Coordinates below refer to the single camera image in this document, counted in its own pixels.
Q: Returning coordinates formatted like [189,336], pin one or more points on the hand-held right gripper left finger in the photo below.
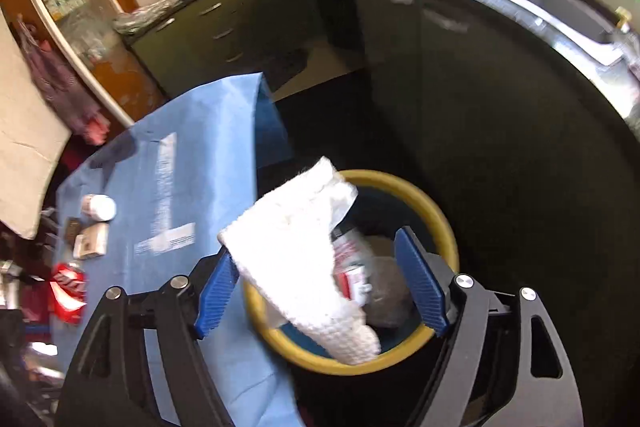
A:
[215,294]

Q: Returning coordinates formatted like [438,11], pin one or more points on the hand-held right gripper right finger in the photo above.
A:
[422,284]

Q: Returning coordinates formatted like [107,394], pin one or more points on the clear plastic water bottle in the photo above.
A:
[392,294]

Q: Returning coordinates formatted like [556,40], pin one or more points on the red and white carton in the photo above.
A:
[352,282]

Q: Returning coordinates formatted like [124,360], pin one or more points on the white knitted cloth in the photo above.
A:
[290,257]

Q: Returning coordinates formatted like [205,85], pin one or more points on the blue bin with yellow rim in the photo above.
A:
[305,352]

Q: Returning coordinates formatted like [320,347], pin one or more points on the small crumpled paper box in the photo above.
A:
[90,241]

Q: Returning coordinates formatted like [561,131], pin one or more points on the small white bottle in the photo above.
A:
[98,207]

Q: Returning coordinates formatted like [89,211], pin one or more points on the red soda can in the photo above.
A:
[67,292]

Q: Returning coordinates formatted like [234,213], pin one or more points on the blue star-print tablecloth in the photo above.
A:
[200,147]

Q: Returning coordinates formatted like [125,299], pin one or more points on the white hanging sheet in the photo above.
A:
[25,132]

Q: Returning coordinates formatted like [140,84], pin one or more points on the purple checked apron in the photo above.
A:
[55,77]

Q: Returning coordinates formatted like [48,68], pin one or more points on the black kitchen countertop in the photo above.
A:
[565,52]

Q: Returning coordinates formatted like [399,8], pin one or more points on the clear plastic bag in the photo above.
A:
[145,14]

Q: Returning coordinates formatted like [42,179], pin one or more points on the sliding glass door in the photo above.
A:
[75,7]

